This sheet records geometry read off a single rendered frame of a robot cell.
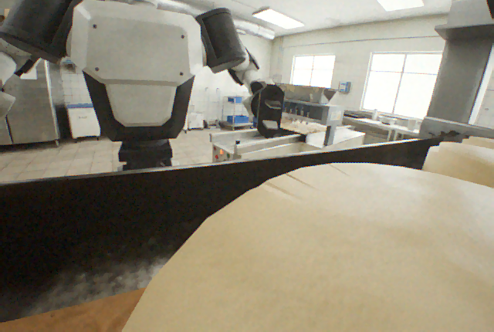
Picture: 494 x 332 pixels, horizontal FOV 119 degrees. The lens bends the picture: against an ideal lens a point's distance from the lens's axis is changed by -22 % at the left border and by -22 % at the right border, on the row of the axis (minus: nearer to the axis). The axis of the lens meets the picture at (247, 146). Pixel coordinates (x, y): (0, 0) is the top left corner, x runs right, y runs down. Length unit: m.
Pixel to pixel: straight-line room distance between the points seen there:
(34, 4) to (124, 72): 0.23
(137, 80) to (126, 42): 0.07
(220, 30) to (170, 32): 0.16
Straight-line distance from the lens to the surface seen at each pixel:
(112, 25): 0.46
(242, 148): 1.18
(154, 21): 0.46
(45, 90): 4.43
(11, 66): 0.79
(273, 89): 0.45
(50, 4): 0.58
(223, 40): 0.56
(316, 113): 1.71
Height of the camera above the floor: 1.25
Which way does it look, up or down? 18 degrees down
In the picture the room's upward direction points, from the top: 5 degrees clockwise
